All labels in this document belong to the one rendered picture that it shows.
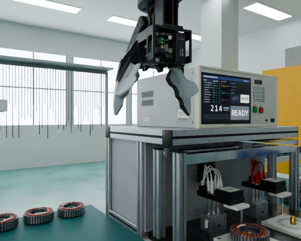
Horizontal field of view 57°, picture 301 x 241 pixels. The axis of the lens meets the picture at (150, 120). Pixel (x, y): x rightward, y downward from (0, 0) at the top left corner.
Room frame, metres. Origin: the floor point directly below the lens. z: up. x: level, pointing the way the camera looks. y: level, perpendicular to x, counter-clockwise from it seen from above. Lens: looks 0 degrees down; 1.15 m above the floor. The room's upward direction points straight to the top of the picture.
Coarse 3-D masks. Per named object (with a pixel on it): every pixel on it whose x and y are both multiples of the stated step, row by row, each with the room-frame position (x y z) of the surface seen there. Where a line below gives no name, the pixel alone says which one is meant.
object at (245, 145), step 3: (237, 141) 1.08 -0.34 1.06; (234, 144) 1.08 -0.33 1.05; (237, 144) 1.07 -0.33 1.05; (240, 144) 1.06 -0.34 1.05; (243, 144) 1.05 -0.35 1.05; (246, 144) 1.06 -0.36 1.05; (249, 144) 1.07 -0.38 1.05; (252, 144) 1.08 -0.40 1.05; (240, 147) 1.05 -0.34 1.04; (243, 147) 1.05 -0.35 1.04; (246, 147) 1.06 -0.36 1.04; (249, 147) 1.07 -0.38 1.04; (252, 147) 1.08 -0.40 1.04
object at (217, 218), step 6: (204, 216) 0.93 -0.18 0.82; (210, 216) 0.92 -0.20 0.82; (216, 216) 0.92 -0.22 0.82; (222, 216) 0.94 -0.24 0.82; (204, 222) 0.93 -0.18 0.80; (210, 222) 0.91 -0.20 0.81; (216, 222) 0.92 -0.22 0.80; (222, 222) 0.94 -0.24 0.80; (204, 228) 0.93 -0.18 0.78; (210, 228) 0.91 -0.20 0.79; (216, 228) 0.92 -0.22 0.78; (222, 228) 0.94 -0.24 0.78
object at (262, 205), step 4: (260, 200) 1.09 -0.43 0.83; (264, 200) 1.10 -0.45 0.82; (252, 204) 1.06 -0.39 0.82; (256, 204) 1.05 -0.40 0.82; (260, 204) 1.06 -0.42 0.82; (264, 204) 1.07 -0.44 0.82; (248, 208) 1.07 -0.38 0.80; (252, 208) 1.06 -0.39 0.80; (256, 208) 1.05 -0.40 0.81; (260, 208) 1.06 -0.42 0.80; (264, 208) 1.07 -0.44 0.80; (248, 212) 1.07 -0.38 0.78; (252, 212) 1.06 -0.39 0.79; (256, 212) 1.05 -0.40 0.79; (260, 212) 1.06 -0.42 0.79; (264, 212) 1.07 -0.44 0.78; (252, 216) 1.06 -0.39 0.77; (256, 216) 1.05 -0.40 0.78; (260, 216) 1.06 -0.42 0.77
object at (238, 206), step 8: (200, 192) 0.95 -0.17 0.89; (208, 192) 0.93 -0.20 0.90; (216, 192) 0.90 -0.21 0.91; (224, 192) 0.87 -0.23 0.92; (232, 192) 0.86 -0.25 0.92; (240, 192) 0.88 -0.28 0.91; (208, 200) 0.93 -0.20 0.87; (216, 200) 0.89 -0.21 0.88; (224, 200) 0.87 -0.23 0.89; (232, 200) 0.85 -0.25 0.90; (240, 200) 0.87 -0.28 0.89; (208, 208) 0.93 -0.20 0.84; (216, 208) 0.96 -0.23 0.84; (232, 208) 0.85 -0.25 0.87; (240, 208) 0.84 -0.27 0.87
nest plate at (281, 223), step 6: (282, 216) 1.04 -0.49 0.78; (288, 216) 1.04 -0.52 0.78; (264, 222) 0.98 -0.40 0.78; (270, 222) 0.98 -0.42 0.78; (276, 222) 0.98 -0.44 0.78; (282, 222) 0.98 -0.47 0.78; (288, 222) 0.98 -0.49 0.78; (300, 222) 0.98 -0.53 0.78; (276, 228) 0.94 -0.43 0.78; (282, 228) 0.93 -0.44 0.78; (288, 228) 0.93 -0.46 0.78; (294, 228) 0.93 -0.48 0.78; (300, 228) 0.93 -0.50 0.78; (294, 234) 0.89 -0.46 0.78; (300, 234) 0.88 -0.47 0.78
